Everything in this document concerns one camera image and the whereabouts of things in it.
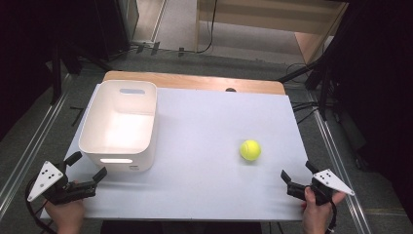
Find black hanging cable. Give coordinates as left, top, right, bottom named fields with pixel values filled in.
left=195, top=0, right=218, bottom=55

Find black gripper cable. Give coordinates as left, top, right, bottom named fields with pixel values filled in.
left=24, top=176, right=57, bottom=234
left=325, top=200, right=339, bottom=234

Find white table sheet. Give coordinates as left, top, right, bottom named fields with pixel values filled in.
left=40, top=83, right=315, bottom=222

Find white plastic storage bin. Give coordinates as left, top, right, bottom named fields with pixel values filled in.
left=78, top=80, right=160, bottom=174

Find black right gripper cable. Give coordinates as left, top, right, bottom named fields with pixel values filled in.
left=325, top=200, right=339, bottom=234

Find black floor cables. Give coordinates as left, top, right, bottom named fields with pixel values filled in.
left=285, top=62, right=327, bottom=125

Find dark cabinet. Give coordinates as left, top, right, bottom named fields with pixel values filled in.
left=94, top=0, right=140, bottom=61

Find light wooden furniture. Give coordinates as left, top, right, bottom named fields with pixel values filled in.
left=194, top=0, right=349, bottom=64

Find black metal stand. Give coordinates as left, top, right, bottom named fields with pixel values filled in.
left=48, top=38, right=113, bottom=105
left=277, top=19, right=345, bottom=121

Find person's left hand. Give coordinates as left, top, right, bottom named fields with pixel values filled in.
left=43, top=198, right=86, bottom=234

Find wooden table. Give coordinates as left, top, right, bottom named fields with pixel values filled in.
left=102, top=70, right=286, bottom=96

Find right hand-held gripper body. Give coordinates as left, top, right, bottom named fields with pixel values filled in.
left=286, top=169, right=356, bottom=207

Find yellow tennis ball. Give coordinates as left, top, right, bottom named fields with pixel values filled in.
left=239, top=139, right=263, bottom=162

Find person's right hand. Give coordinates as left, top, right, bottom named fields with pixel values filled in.
left=300, top=186, right=347, bottom=234

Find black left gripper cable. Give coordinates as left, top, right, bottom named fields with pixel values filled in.
left=24, top=176, right=57, bottom=234

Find metal floor rail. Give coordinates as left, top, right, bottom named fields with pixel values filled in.
left=0, top=72, right=73, bottom=213
left=306, top=91, right=373, bottom=234

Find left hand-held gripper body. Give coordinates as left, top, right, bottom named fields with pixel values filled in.
left=27, top=160, right=98, bottom=206

